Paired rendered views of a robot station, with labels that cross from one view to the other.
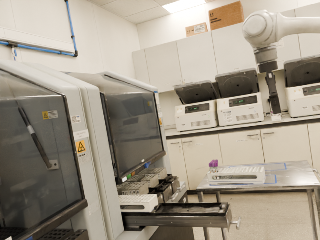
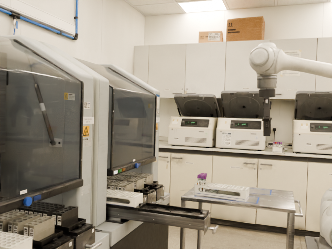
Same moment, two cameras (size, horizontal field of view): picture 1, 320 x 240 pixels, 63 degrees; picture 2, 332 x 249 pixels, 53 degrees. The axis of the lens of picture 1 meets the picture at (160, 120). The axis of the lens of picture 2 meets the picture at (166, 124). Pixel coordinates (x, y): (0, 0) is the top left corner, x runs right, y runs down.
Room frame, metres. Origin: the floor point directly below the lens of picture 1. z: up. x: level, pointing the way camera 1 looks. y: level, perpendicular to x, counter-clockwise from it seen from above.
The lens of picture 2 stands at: (-0.40, 0.07, 1.27)
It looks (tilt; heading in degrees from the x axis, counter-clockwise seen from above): 2 degrees down; 356
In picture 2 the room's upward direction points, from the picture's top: 2 degrees clockwise
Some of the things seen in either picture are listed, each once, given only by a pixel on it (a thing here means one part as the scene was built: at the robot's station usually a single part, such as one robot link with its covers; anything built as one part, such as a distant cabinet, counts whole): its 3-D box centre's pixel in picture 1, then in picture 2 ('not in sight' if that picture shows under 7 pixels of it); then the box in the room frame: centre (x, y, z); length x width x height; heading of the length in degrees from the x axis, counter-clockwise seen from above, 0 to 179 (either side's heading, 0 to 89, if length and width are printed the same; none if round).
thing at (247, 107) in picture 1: (239, 96); (243, 119); (3.58, -1.11, 1.24); 0.62 x 0.56 x 0.69; 158
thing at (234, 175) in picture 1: (235, 175); (221, 190); (1.44, -0.36, 0.85); 0.30 x 0.10 x 0.06; 62
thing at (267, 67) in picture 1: (269, 73); (267, 99); (1.12, -0.49, 1.36); 0.08 x 0.07 x 0.09; 158
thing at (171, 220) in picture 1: (162, 215); (145, 212); (1.25, 0.07, 0.78); 0.73 x 0.14 x 0.09; 67
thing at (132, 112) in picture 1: (101, 119); (100, 111); (1.62, 0.35, 1.28); 0.61 x 0.51 x 0.63; 157
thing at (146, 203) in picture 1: (127, 204); (112, 198); (1.32, 0.23, 0.83); 0.30 x 0.10 x 0.06; 67
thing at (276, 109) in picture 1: (275, 105); (267, 128); (1.06, -0.47, 1.23); 0.03 x 0.01 x 0.07; 68
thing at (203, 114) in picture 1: (197, 105); (196, 119); (3.80, -0.57, 1.22); 0.62 x 0.56 x 0.64; 156
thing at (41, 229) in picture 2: not in sight; (42, 229); (0.80, 0.43, 0.85); 0.12 x 0.02 x 0.06; 158
